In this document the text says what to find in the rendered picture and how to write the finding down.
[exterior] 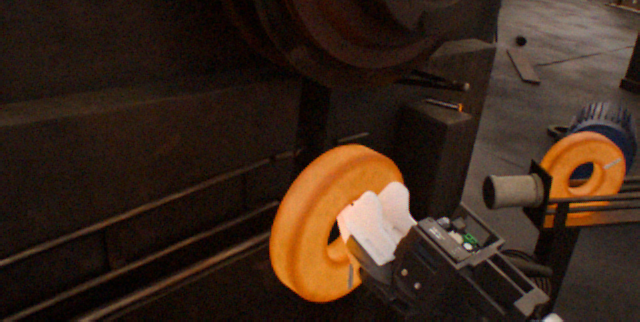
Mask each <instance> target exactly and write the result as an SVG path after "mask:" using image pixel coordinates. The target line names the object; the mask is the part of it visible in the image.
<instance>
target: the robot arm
mask: <svg viewBox="0 0 640 322"><path fill-rule="evenodd" d="M408 200H409V191H407V189H406V188H405V187H404V186H403V185H402V184H401V183H398V182H393V183H390V184H389V185H388V186H387V187H386V188H385V189H384V190H383V192H382V193H381V194H380V195H379V196H376V195H375V194H374V193H372V192H367V193H365V194H364V195H363V196H361V197H360V198H359V200H356V201H354V202H352V203H351V204H349V206H347V207H346V208H345V209H344V210H343V211H342V212H341V213H340V214H339V216H338V217H337V220H338V224H339V228H340V231H341V234H342V238H343V240H344V243H345V249H346V251H347V255H348V257H349V259H351V262H352V264H353V267H354V269H355V272H356V274H357V276H358V277H359V279H360V280H361V281H362V283H363V284H364V285H365V286H366V287H367V288H369V289H370V290H371V291H372V293H373V294H375V295H376V296H377V297H378V298H379V299H380V300H381V301H382V302H383V304H384V306H386V307H389V306H392V308H393V309H395V310H396V311H397V312H398V313H400V314H401V315H402V316H404V319H405V320H406V321H411V322H564V321H563V320H562V319H561V318H560V317H559V316H558V315H557V314H555V313H551V314H550V315H548V316H546V317H544V318H543V319H542V320H541V317H540V316H539V315H538V313H539V312H540V311H541V309H542V308H543V306H544V305H545V303H546V302H547V301H548V300H549V297H548V296H547V295H546V294H545V293H544V292H543V291H542V290H541V289H539V288H538V287H537V286H536V285H535V284H534V283H533V282H532V281H531V280H529V279H528V278H527V277H526V276H525V275H524V274H523V273H522V272H521V271H520V270H517V269H516V268H515V267H514V266H513V265H512V264H511V262H510V261H509V260H507V259H506V258H505V257H504V256H503V255H502V254H501V253H500V252H499V250H500V249H501V247H502V246H503V244H505V243H506V242H505V241H504V240H503V238H502V237H501V236H499V235H498V234H497V233H495V232H494V231H493V230H492V229H491V228H490V227H489V226H488V225H486V224H485V223H484V222H483V221H482V220H481V219H480V218H478V217H477V216H476V214H475V213H474V212H473V211H472V210H471V209H469V208H468V207H467V206H465V205H464V204H463V203H462V202H461V203H459V205H458V207H457V209H456V210H455V213H454V215H453V216H452V218H451V220H449V219H448V218H441V219H439V220H437V221H435V220H434V219H433V218H432V217H428V218H425V219H423V220H421V221H419V222H416V221H415V220H414V219H413V218H412V217H411V215H409V213H410V212H408ZM467 216H470V217H471V218H472V219H473V220H474V221H475V222H477V223H478V224H479V225H480V226H481V227H482V228H483V229H484V230H485V231H487V232H488V233H489V235H488V238H487V240H486V241H485V243H484V244H483V245H482V244H481V243H480V242H478V240H476V239H475V238H474V237H472V236H471V235H470V234H469V233H468V232H466V230H465V228H466V226H467V225H468V224H467V223H466V222H465V219H466V217H467ZM395 258H396V259H395ZM394 259H395V261H394V263H393V265H392V266H391V264H390V262H389V261H391V260H394ZM540 320H541V321H540Z"/></svg>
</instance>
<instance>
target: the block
mask: <svg viewBox="0 0 640 322"><path fill-rule="evenodd" d="M472 125H473V118H472V117H471V115H469V114H467V113H465V112H461V111H455V110H451V109H447V108H442V107H437V106H433V105H429V104H424V100H421V101H416V102H412V103H407V105H405V106H404V108H403V110H402V116H401V122H400V127H399V132H398V139H397V144H396V150H395V155H394V161H393V163H394V164H395V165H396V166H397V168H398V169H399V171H400V173H401V174H402V175H404V176H406V178H408V181H406V189H407V191H409V200H408V212H410V213H409V215H411V217H412V218H413V219H414V220H415V221H416V222H419V221H421V220H423V219H425V218H428V217H432V218H433V219H434V220H435V221H437V220H439V219H441V218H448V219H449V220H450V219H451V215H452V209H453V205H454V201H455V197H456V192H457V187H458V183H459V178H460V174H461V170H463V166H464V160H465V156H466V152H467V147H468V143H469V138H470V134H471V129H472Z"/></svg>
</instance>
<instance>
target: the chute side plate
mask: <svg viewBox="0 0 640 322"><path fill-rule="evenodd" d="M340 236H341V231H340V228H339V224H338V220H336V221H335V223H333V225H332V227H331V229H330V232H329V236H328V241H327V245H329V244H331V243H332V242H333V241H336V240H337V239H338V238H339V237H340ZM284 286H286V284H284V283H283V282H282V281H281V280H280V279H279V277H278V276H277V274H276V272H275V269H273V266H272V263H271V259H270V241H269V242H267V243H265V244H263V245H259V246H257V247H255V248H253V249H251V250H249V251H247V252H245V253H242V254H240V256H238V257H236V258H234V259H232V260H230V261H228V262H225V263H223V264H221V265H219V266H216V267H214V268H212V269H210V270H208V271H205V272H203V273H201V274H199V275H197V276H195V277H193V278H191V279H189V280H187V281H185V282H182V283H180V284H178V285H176V286H173V287H171V288H169V289H167V290H165V291H163V292H162V293H160V294H158V296H157V295H156V297H155V296H152V297H150V298H148V299H146V300H144V301H142V302H140V303H138V304H136V305H134V306H131V307H129V308H127V309H125V310H123V311H121V312H119V313H117V314H115V315H113V316H111V317H109V318H107V319H105V320H103V321H101V322H220V321H222V320H223V319H225V318H227V317H229V316H231V315H232V314H234V313H237V312H239V311H241V310H242V309H244V308H246V307H248V306H250V305H251V304H253V303H256V302H258V301H260V300H261V299H263V298H265V297H267V296H269V295H270V294H273V293H275V292H277V291H279V289H280V288H282V287H284Z"/></svg>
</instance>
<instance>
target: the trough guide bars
mask: <svg viewBox="0 0 640 322"><path fill-rule="evenodd" d="M588 180H589V179H571V180H568V182H567V184H568V186H575V185H583V184H584V183H586V182H587V181H588ZM637 182H640V175H634V176H631V177H624V179H623V182H622V183H637ZM635 191H640V185H633V186H620V188H619V190H618V191H617V192H635ZM628 199H640V192H638V193H618V194H598V195H594V196H579V197H559V198H549V201H548V205H552V204H556V207H549V208H548V209H547V212H546V215H554V220H553V225H552V226H553V231H558V230H564V228H565V224H566V219H567V214H571V213H578V212H596V211H615V210H633V209H640V202H626V203H624V204H605V205H586V206H569V204H571V203H590V202H609V201H618V200H628Z"/></svg>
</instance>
